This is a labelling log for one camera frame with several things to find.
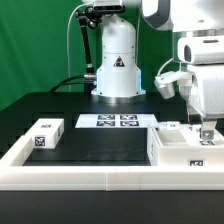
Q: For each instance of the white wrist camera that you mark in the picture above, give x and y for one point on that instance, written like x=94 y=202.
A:
x=164 y=82

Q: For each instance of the white cabinet top block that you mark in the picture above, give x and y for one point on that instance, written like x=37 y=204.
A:
x=46 y=133

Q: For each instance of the white U-shaped frame border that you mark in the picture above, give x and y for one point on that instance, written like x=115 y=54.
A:
x=16 y=175

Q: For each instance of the flat white base plate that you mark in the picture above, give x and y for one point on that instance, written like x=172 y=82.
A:
x=116 y=121

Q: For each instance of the white cabinet body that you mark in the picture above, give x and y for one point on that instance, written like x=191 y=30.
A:
x=183 y=147

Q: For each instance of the black camera on mount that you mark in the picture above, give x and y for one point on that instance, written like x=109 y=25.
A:
x=108 y=9

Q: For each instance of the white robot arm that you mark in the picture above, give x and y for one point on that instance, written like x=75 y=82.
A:
x=118 y=76

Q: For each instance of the white cabinet door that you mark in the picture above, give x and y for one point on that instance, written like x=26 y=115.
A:
x=194 y=136
x=169 y=125

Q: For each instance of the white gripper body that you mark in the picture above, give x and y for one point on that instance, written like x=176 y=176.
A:
x=204 y=57

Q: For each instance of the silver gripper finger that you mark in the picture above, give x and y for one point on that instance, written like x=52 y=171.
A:
x=207 y=130

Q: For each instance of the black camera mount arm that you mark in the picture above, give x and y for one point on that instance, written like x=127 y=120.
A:
x=87 y=40

